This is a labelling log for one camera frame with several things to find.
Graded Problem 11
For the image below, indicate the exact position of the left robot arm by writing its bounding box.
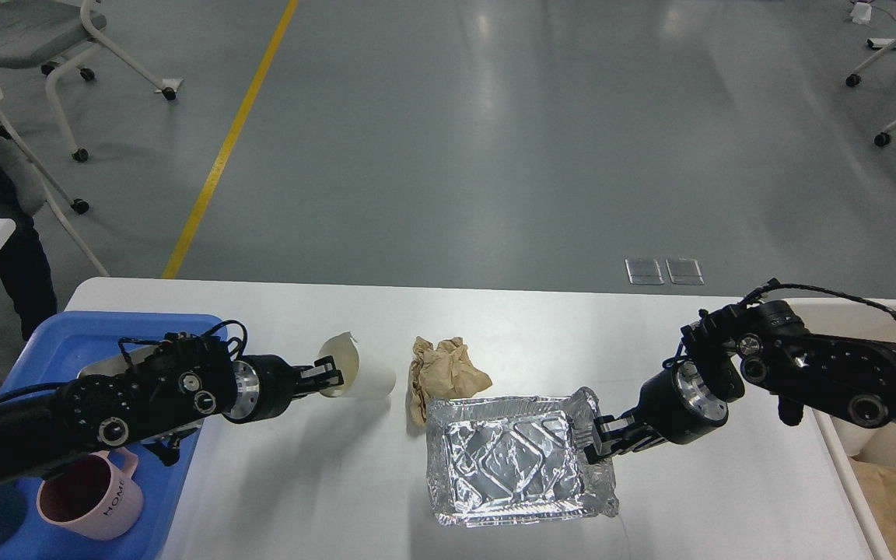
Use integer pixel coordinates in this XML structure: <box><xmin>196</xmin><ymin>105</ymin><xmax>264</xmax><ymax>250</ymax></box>
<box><xmin>0</xmin><ymin>327</ymin><xmax>344</xmax><ymax>485</ymax></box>

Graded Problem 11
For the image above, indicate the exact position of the floor socket plate right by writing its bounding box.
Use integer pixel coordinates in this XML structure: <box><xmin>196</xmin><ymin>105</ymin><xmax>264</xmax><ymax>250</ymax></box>
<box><xmin>665</xmin><ymin>257</ymin><xmax>706</xmax><ymax>285</ymax></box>

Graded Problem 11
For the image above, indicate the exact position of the floor socket plate left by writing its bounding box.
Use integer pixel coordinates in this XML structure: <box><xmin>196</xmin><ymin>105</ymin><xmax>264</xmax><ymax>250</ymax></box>
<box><xmin>625</xmin><ymin>257</ymin><xmax>665</xmax><ymax>285</ymax></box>

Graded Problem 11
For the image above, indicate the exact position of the white paper cup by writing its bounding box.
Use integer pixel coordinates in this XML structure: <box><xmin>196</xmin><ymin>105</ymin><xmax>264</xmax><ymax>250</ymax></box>
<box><xmin>319</xmin><ymin>332</ymin><xmax>396</xmax><ymax>398</ymax></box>

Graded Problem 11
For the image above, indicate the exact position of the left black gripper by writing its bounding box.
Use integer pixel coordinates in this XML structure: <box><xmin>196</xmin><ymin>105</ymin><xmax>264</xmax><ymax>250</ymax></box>
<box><xmin>222</xmin><ymin>355</ymin><xmax>344</xmax><ymax>423</ymax></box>

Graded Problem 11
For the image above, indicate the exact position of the paper cup in bin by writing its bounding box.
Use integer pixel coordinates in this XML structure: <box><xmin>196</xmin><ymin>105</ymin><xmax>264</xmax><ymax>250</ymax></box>
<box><xmin>831</xmin><ymin>417</ymin><xmax>881</xmax><ymax>457</ymax></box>

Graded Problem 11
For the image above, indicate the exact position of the pink mug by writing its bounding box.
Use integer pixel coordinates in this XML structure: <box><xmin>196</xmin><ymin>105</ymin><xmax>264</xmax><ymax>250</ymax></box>
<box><xmin>36</xmin><ymin>449</ymin><xmax>145</xmax><ymax>540</ymax></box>

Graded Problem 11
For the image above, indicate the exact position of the grey office chair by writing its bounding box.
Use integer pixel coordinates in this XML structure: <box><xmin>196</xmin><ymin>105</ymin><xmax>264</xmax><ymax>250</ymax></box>
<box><xmin>0</xmin><ymin>1</ymin><xmax>181</xmax><ymax>277</ymax></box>

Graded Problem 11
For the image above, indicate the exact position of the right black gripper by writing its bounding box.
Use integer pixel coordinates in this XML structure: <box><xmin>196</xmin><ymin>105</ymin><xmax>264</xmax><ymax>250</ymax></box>
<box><xmin>583</xmin><ymin>359</ymin><xmax>729</xmax><ymax>464</ymax></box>

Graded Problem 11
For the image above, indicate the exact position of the beige plastic bin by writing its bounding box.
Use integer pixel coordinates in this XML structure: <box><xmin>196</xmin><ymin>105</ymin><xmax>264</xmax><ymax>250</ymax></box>
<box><xmin>772</xmin><ymin>299</ymin><xmax>896</xmax><ymax>560</ymax></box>

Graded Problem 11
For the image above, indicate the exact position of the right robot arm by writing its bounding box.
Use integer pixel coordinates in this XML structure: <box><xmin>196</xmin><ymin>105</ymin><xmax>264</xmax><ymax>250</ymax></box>
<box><xmin>583</xmin><ymin>278</ymin><xmax>896</xmax><ymax>464</ymax></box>

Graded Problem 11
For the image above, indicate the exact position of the square metal tray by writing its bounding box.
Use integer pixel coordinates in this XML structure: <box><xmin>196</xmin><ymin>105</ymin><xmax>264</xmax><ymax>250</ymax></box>
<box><xmin>77</xmin><ymin>346</ymin><xmax>156</xmax><ymax>379</ymax></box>

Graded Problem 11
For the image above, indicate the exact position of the blue plastic tray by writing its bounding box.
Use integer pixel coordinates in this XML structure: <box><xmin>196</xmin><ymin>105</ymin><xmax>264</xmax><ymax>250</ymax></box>
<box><xmin>0</xmin><ymin>311</ymin><xmax>221</xmax><ymax>559</ymax></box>

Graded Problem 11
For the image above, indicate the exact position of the aluminium foil tray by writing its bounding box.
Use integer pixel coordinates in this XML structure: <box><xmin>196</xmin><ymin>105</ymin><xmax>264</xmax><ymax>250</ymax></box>
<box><xmin>425</xmin><ymin>387</ymin><xmax>619</xmax><ymax>527</ymax></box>

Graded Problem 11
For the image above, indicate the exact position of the floor socket plate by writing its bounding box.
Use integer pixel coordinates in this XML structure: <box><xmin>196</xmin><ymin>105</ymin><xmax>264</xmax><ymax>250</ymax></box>
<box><xmin>625</xmin><ymin>257</ymin><xmax>665</xmax><ymax>285</ymax></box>
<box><xmin>665</xmin><ymin>257</ymin><xmax>706</xmax><ymax>285</ymax></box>

